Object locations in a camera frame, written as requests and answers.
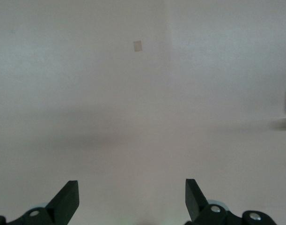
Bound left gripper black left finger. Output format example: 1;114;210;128
7;180;79;225

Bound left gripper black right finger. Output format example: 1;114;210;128
185;179;229;225

